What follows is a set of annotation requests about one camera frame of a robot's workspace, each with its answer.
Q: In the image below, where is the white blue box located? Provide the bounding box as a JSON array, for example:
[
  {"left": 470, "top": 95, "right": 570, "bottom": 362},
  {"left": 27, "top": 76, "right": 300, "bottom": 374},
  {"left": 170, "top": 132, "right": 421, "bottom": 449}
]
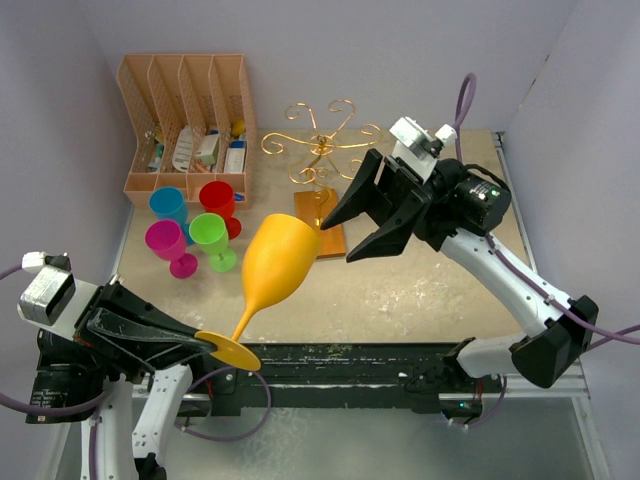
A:
[{"left": 223, "top": 140, "right": 247, "bottom": 174}]

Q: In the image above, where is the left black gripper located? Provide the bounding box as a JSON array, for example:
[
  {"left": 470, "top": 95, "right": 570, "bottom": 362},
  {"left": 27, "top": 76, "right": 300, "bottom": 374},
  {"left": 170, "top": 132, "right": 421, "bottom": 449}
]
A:
[{"left": 37, "top": 267, "right": 216, "bottom": 378}]

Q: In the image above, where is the gold wire glass rack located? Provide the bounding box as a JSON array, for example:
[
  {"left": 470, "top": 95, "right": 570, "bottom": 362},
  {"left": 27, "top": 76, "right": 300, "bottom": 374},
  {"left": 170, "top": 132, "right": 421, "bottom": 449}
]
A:
[{"left": 260, "top": 99, "right": 382, "bottom": 226}]

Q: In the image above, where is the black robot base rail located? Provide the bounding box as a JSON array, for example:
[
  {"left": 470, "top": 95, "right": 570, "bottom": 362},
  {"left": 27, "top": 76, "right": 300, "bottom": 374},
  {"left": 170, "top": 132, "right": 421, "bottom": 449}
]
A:
[{"left": 179, "top": 343, "right": 501, "bottom": 417}]

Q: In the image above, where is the pink plastic wine glass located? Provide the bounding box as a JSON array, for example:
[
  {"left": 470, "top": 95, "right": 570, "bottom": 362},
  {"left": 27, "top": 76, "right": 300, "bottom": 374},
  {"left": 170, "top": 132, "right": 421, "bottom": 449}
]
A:
[{"left": 144, "top": 219, "right": 198, "bottom": 279}]

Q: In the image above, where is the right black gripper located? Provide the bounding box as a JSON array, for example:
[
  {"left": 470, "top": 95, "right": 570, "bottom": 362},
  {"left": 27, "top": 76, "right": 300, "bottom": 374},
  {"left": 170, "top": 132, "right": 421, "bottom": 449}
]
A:
[{"left": 321, "top": 149, "right": 469, "bottom": 263}]

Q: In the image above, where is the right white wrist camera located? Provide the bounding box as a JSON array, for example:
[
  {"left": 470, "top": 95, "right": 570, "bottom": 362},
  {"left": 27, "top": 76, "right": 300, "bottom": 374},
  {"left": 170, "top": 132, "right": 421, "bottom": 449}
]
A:
[{"left": 389, "top": 116, "right": 458, "bottom": 184}]

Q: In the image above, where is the red plastic wine glass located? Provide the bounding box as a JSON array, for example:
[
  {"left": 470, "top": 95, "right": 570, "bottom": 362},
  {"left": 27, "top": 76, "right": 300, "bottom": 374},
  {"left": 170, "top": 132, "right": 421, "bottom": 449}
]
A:
[{"left": 198, "top": 181, "right": 242, "bottom": 240}]

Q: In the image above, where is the peach plastic file organizer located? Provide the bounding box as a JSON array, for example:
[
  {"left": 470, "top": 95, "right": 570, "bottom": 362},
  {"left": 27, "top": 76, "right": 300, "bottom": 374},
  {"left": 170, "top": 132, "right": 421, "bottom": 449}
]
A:
[{"left": 117, "top": 54, "right": 258, "bottom": 210}]

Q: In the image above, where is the white medicine box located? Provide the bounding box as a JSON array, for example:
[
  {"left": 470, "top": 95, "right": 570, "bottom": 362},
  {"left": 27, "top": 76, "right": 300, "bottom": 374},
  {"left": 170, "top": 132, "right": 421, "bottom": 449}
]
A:
[{"left": 195, "top": 133, "right": 219, "bottom": 169}]

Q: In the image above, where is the yellow object in organizer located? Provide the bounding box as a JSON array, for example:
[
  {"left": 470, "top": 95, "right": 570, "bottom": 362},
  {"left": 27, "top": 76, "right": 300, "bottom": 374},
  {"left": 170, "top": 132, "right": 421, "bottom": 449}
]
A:
[{"left": 231, "top": 118, "right": 246, "bottom": 138}]

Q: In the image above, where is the wooden rack base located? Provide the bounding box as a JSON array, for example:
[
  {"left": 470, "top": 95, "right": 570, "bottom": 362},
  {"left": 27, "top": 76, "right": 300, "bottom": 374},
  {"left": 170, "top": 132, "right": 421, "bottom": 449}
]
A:
[{"left": 294, "top": 189, "right": 346, "bottom": 258}]

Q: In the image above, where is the white blister pack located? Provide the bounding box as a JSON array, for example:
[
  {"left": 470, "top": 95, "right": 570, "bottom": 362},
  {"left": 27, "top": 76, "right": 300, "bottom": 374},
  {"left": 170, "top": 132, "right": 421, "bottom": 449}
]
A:
[{"left": 171, "top": 126, "right": 193, "bottom": 173}]

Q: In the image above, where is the green plastic wine glass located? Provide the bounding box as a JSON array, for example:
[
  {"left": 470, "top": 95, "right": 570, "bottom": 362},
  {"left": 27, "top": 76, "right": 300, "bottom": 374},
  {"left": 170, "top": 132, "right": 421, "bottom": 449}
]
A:
[{"left": 189, "top": 213, "right": 237, "bottom": 273}]

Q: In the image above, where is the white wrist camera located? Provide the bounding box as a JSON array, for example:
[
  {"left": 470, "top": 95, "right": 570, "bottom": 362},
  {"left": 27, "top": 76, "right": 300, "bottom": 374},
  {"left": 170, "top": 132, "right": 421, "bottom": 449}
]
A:
[
  {"left": 17, "top": 251, "right": 99, "bottom": 341},
  {"left": 389, "top": 116, "right": 458, "bottom": 184}
]

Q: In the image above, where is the blue plastic wine glass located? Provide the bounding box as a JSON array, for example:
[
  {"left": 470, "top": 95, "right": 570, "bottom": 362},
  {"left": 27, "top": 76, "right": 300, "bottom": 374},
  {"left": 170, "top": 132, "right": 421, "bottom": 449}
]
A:
[{"left": 149, "top": 186, "right": 194, "bottom": 246}]

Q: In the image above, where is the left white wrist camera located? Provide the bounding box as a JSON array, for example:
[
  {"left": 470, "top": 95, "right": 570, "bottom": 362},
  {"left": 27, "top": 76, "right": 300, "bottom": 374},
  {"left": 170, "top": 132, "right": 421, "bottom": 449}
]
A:
[{"left": 17, "top": 251, "right": 99, "bottom": 341}]

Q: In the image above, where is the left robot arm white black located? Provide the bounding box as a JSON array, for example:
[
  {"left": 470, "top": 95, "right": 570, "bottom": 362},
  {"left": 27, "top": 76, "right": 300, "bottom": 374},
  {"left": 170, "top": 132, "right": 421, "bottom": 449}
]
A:
[{"left": 18, "top": 277, "right": 216, "bottom": 479}]

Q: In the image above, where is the orange plastic wine glass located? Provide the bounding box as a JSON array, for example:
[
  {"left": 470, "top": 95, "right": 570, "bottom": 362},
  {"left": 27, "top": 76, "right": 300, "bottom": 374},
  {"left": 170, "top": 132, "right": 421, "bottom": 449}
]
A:
[{"left": 195, "top": 213, "right": 321, "bottom": 371}]

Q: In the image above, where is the aluminium frame rail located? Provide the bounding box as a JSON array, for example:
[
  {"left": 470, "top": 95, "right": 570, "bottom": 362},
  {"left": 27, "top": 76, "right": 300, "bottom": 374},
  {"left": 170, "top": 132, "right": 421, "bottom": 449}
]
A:
[{"left": 492, "top": 130, "right": 611, "bottom": 480}]

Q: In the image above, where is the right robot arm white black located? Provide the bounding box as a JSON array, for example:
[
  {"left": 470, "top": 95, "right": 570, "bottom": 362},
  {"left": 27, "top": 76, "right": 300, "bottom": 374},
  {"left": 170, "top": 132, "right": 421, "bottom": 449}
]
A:
[{"left": 321, "top": 149, "right": 599, "bottom": 391}]

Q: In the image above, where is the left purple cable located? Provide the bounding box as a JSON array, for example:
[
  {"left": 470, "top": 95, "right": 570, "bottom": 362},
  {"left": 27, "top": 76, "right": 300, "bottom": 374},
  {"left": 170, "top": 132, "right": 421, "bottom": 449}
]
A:
[{"left": 0, "top": 263, "right": 109, "bottom": 480}]

